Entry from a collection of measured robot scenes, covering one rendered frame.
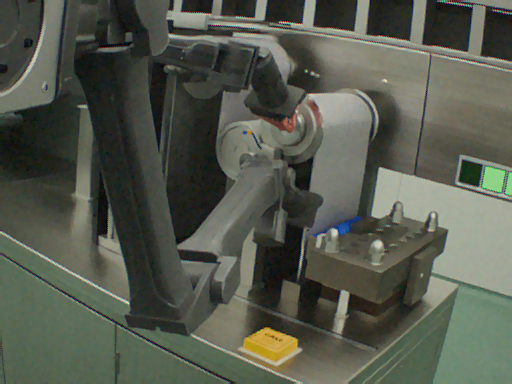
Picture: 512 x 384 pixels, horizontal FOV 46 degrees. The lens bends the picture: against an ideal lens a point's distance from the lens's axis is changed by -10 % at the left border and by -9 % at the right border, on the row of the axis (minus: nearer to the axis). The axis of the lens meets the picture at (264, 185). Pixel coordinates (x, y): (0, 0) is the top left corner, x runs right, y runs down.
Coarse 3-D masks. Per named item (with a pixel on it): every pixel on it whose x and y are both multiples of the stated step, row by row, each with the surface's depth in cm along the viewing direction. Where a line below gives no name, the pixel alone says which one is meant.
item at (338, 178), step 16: (320, 160) 132; (336, 160) 137; (352, 160) 144; (320, 176) 133; (336, 176) 139; (352, 176) 146; (320, 192) 135; (336, 192) 141; (352, 192) 148; (320, 208) 137; (336, 208) 143; (352, 208) 150; (320, 224) 138; (336, 224) 145; (304, 240) 134
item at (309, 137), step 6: (300, 108) 129; (306, 108) 128; (306, 114) 128; (312, 114) 128; (306, 120) 129; (312, 120) 128; (306, 126) 129; (312, 126) 128; (270, 132) 134; (306, 132) 129; (312, 132) 128; (270, 138) 134; (306, 138) 129; (312, 138) 129; (276, 144) 133; (300, 144) 130; (306, 144) 129; (282, 150) 133; (288, 150) 132; (294, 150) 131; (300, 150) 130
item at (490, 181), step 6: (486, 168) 141; (492, 168) 140; (486, 174) 141; (492, 174) 140; (498, 174) 139; (504, 174) 139; (486, 180) 141; (492, 180) 140; (498, 180) 140; (486, 186) 142; (492, 186) 141; (498, 186) 140
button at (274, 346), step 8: (264, 328) 116; (248, 336) 113; (256, 336) 113; (264, 336) 113; (272, 336) 113; (280, 336) 114; (288, 336) 114; (248, 344) 111; (256, 344) 110; (264, 344) 110; (272, 344) 110; (280, 344) 111; (288, 344) 111; (296, 344) 113; (256, 352) 110; (264, 352) 109; (272, 352) 108; (280, 352) 109; (288, 352) 111; (272, 360) 109
